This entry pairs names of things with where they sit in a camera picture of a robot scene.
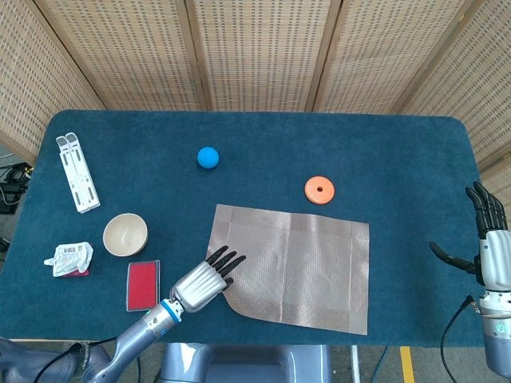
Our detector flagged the black equipment with cables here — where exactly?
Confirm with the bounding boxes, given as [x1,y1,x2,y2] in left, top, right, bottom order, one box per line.
[0,161,34,215]

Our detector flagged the white folding stand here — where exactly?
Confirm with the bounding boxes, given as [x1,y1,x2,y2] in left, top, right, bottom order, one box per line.
[55,132,101,215]

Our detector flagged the yellow floor tape strip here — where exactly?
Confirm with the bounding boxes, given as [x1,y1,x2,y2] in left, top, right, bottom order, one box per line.
[399,345,416,383]

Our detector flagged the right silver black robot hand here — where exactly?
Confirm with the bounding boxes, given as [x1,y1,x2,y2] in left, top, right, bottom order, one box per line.
[429,181,511,294]

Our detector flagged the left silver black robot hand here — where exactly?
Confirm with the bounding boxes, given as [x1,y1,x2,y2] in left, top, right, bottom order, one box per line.
[169,245,247,314]

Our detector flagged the grey robot torso base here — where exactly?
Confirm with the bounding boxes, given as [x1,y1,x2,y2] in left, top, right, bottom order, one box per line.
[151,342,332,383]

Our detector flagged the orange disc with hole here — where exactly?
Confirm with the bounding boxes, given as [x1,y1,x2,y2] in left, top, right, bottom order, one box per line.
[303,176,336,206]

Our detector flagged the blue ball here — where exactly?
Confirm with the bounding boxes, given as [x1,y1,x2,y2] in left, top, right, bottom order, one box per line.
[196,146,220,170]

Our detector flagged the woven bamboo folding screen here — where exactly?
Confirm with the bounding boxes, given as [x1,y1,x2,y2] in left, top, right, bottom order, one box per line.
[0,0,511,276]

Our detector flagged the woven beige placemat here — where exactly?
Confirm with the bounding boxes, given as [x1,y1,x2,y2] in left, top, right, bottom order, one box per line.
[205,203,370,337]

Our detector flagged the white table leg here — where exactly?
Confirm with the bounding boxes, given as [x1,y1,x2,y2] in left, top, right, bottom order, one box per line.
[350,345,362,383]

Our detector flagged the red card in clear case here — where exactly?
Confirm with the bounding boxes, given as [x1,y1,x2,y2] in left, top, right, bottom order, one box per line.
[125,259,161,312]

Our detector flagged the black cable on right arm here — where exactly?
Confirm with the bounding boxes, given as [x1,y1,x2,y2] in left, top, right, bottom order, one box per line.
[440,294,476,383]

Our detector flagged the light brown bowl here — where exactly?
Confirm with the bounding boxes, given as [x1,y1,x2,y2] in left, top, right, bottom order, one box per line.
[102,213,149,258]

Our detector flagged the blue cable under table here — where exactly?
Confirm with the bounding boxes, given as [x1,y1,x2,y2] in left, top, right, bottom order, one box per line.
[373,345,390,383]

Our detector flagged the crumpled white pouch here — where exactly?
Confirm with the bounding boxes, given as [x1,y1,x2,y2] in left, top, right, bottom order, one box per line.
[43,241,95,278]

